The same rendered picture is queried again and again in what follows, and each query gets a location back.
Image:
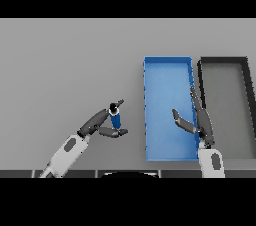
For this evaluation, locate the blue bin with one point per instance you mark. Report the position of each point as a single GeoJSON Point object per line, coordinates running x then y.
{"type": "Point", "coordinates": [169, 106]}

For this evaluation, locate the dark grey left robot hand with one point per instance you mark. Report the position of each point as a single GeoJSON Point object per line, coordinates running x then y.
{"type": "Point", "coordinates": [93, 122]}

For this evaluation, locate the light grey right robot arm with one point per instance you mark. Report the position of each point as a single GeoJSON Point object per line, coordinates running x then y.
{"type": "Point", "coordinates": [212, 163]}

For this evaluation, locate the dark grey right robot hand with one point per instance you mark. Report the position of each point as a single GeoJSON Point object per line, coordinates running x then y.
{"type": "Point", "coordinates": [204, 123]}

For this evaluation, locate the blue pipe with dark end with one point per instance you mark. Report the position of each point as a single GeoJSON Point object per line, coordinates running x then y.
{"type": "Point", "coordinates": [115, 118]}

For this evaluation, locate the dark grey bin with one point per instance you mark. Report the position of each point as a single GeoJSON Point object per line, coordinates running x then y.
{"type": "Point", "coordinates": [226, 110]}

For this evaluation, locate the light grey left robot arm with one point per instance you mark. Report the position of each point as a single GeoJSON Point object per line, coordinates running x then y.
{"type": "Point", "coordinates": [65, 154]}

